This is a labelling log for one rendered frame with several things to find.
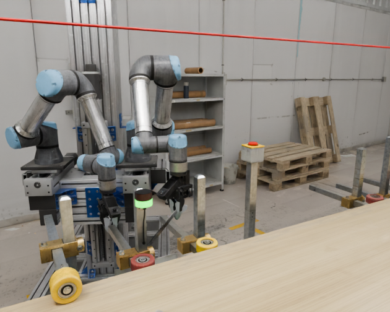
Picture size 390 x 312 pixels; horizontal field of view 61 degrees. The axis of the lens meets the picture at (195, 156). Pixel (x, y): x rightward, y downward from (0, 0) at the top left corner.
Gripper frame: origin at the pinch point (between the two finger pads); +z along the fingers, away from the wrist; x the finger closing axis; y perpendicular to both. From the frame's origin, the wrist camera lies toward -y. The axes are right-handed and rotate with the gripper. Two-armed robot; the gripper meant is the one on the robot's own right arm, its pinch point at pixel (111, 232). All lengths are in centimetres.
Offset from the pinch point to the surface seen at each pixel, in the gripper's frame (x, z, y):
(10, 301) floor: 48, 84, 96
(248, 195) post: -53, -18, -29
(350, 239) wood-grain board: -74, -9, -65
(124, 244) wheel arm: 0.2, -4.0, -20.6
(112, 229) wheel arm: 0.6, -3.7, -5.6
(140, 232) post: -3.2, -12.9, -30.3
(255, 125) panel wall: -303, 11, 273
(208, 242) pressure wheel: -25, -9, -43
